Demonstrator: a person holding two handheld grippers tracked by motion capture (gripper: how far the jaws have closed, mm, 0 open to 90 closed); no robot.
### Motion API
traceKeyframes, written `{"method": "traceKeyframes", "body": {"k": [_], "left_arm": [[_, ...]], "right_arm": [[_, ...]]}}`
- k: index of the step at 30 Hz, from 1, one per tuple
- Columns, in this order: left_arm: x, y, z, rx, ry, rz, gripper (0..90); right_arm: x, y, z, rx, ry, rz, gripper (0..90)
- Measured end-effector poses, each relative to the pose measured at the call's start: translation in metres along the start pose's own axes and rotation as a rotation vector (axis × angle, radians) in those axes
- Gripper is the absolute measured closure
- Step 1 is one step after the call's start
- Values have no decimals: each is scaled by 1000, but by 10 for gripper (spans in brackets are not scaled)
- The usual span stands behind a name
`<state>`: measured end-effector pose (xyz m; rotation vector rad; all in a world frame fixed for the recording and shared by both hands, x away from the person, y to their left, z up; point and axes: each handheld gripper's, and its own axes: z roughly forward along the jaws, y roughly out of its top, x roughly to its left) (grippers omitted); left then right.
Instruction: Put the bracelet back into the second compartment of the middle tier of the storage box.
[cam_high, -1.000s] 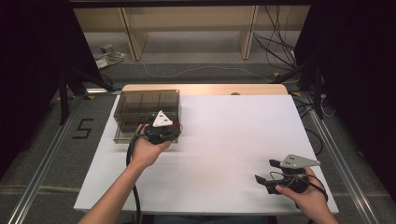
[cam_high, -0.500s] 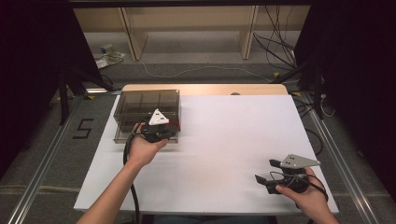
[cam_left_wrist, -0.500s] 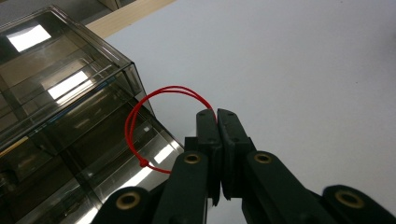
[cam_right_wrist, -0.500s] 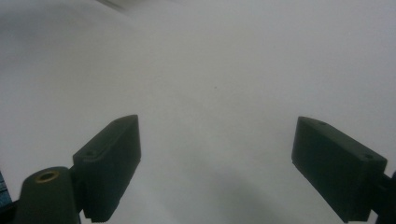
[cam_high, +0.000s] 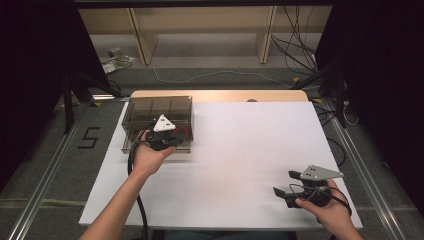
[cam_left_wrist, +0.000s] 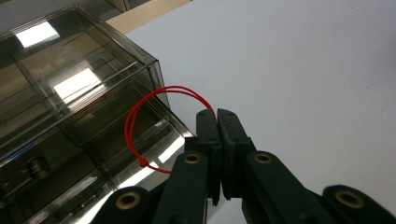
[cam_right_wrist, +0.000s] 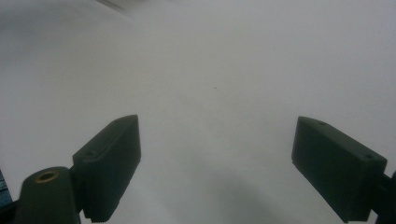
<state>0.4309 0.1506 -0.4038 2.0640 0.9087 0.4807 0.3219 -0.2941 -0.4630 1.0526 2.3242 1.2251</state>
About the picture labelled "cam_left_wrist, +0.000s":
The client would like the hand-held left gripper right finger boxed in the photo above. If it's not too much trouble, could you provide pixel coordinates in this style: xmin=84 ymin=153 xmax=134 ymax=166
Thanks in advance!
xmin=217 ymin=107 xmax=257 ymax=201

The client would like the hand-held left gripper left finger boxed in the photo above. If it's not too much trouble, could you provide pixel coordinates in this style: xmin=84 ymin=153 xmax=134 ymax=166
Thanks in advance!
xmin=184 ymin=108 xmax=224 ymax=207

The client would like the red string loop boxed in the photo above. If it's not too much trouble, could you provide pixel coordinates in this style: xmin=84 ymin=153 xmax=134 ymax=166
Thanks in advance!
xmin=123 ymin=85 xmax=218 ymax=175

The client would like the white table board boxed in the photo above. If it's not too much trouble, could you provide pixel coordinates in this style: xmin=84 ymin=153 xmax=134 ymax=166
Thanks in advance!
xmin=125 ymin=0 xmax=396 ymax=224

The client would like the wooden table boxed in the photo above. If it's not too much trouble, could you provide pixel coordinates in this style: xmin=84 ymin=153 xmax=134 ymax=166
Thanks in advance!
xmin=106 ymin=0 xmax=193 ymax=35

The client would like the smoky transparent drawer box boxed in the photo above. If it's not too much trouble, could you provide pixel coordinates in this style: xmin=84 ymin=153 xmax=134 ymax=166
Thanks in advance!
xmin=0 ymin=4 xmax=198 ymax=224

